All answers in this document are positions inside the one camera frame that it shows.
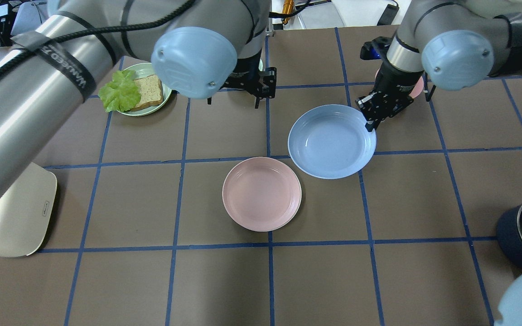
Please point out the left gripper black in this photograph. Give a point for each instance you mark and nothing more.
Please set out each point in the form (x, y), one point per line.
(248, 72)

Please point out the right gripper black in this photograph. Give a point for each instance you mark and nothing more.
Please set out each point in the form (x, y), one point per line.
(392, 84)

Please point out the blue plate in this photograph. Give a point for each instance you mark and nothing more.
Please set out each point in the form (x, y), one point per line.
(331, 142)

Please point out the pink plate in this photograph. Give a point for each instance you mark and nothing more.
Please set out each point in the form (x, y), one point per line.
(261, 194)

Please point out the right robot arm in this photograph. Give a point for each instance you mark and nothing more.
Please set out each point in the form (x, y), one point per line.
(453, 44)

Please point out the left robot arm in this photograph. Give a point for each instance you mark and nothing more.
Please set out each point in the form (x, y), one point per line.
(193, 45)

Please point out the pink bowl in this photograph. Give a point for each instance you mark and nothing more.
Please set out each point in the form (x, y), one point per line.
(418, 88)

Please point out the bread slice on plate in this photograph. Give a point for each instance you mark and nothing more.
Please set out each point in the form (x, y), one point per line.
(150, 91)

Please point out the black power adapter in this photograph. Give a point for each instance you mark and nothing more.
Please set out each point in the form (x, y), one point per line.
(388, 15)

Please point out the mint green plate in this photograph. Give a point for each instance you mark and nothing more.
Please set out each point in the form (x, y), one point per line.
(144, 69)

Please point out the green lettuce leaf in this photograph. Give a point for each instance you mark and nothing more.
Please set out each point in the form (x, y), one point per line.
(121, 93)

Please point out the white toaster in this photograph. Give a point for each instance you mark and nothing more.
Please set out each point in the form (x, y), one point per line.
(25, 212)

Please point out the yellow handled screwdriver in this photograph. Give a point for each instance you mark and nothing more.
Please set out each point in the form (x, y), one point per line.
(287, 9)

